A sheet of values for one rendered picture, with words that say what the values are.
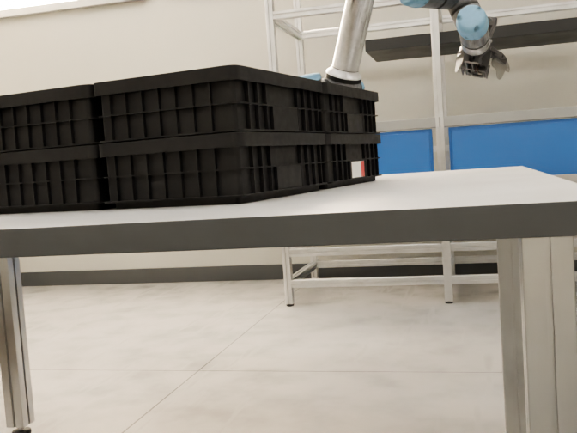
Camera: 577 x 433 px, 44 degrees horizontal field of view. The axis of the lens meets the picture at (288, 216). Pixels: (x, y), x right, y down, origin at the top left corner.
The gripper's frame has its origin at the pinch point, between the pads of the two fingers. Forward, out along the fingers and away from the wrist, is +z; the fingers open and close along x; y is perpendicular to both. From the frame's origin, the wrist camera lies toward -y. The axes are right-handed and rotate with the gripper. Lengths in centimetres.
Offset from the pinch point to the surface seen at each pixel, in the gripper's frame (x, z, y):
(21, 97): -66, -99, 58
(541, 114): 9, 143, -35
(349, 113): -19, -48, 35
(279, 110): -20, -86, 48
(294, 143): -17, -79, 52
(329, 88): -20, -63, 35
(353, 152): -17, -43, 43
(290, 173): -16, -79, 58
